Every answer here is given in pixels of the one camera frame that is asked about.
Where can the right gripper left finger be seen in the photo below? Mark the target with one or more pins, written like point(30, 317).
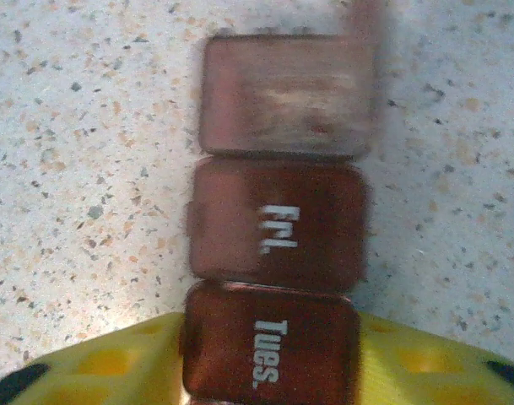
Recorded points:
point(92, 371)

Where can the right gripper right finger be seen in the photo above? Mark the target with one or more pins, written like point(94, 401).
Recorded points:
point(429, 371)

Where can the dark red weekly pill organizer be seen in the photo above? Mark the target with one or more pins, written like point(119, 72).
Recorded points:
point(277, 223)

